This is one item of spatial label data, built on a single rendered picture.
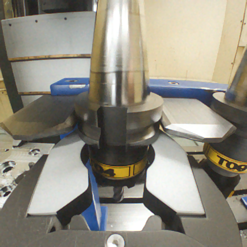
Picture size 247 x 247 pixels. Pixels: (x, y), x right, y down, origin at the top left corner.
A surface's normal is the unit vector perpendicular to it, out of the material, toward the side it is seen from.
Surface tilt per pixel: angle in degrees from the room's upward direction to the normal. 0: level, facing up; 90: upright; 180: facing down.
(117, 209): 0
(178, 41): 90
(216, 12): 90
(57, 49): 89
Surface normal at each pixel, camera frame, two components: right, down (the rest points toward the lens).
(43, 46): 0.01, 0.47
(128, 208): 0.03, -0.88
